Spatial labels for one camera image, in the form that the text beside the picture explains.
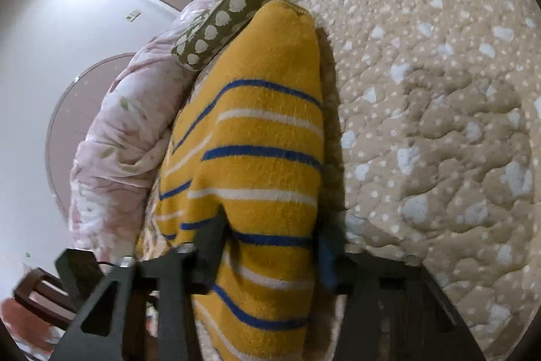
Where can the white wall switch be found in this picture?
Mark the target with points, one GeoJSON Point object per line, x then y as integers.
{"type": "Point", "coordinates": [132, 16]}

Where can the pink round headboard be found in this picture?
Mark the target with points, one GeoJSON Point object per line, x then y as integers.
{"type": "Point", "coordinates": [71, 118]}

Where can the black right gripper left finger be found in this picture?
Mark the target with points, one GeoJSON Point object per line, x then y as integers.
{"type": "Point", "coordinates": [116, 327]}

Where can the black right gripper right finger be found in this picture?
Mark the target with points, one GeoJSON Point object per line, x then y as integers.
{"type": "Point", "coordinates": [394, 298]}

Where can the colourful geometric patterned blanket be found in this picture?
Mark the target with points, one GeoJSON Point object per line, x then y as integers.
{"type": "Point", "coordinates": [151, 243]}

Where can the mustard striped knit sweater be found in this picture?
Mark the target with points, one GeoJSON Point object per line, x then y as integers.
{"type": "Point", "coordinates": [251, 144]}

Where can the dark wooden chair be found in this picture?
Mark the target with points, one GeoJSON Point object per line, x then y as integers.
{"type": "Point", "coordinates": [42, 294]}

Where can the beige white-dotted bedspread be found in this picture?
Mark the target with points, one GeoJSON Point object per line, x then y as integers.
{"type": "Point", "coordinates": [433, 120]}

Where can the pink floral duvet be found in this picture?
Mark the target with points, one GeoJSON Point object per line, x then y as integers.
{"type": "Point", "coordinates": [115, 166]}

